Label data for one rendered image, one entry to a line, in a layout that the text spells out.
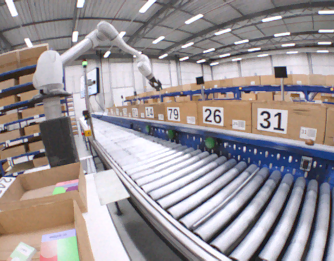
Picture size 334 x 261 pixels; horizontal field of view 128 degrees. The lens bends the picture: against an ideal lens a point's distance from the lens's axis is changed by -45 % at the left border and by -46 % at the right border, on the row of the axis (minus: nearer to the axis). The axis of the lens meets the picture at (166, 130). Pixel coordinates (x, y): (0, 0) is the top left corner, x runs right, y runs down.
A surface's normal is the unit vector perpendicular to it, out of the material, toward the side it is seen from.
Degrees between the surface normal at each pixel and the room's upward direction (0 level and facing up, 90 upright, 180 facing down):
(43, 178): 89
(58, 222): 88
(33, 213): 89
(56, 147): 90
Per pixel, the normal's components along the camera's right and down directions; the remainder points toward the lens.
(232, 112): -0.81, 0.21
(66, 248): -0.10, -0.97
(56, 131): 0.52, 0.13
